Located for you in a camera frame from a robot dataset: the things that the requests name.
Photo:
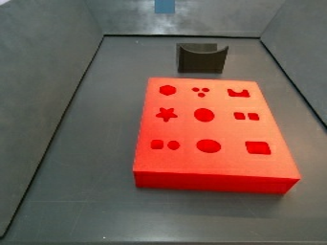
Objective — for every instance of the blue arch object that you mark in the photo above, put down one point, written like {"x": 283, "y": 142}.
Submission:
{"x": 164, "y": 6}

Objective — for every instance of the red shape sorter block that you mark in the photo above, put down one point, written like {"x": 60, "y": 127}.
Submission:
{"x": 209, "y": 137}

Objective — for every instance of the black curved holder stand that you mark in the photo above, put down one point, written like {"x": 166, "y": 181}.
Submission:
{"x": 201, "y": 57}

